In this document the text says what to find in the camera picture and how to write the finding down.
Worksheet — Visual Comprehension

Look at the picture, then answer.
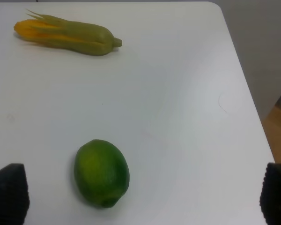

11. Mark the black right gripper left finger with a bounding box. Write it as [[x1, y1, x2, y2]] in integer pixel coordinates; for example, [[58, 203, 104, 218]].
[[0, 163, 30, 225]]

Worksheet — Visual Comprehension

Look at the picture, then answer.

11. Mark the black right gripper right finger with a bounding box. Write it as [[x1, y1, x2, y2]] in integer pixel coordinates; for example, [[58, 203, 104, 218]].
[[259, 163, 281, 225]]

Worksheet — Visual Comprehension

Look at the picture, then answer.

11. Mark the green lime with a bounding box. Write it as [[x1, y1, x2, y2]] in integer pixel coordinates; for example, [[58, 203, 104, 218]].
[[74, 139, 130, 208]]

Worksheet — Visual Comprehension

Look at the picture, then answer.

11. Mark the corn cob with husk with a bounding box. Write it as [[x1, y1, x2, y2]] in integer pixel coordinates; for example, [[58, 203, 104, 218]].
[[14, 11, 122, 56]]

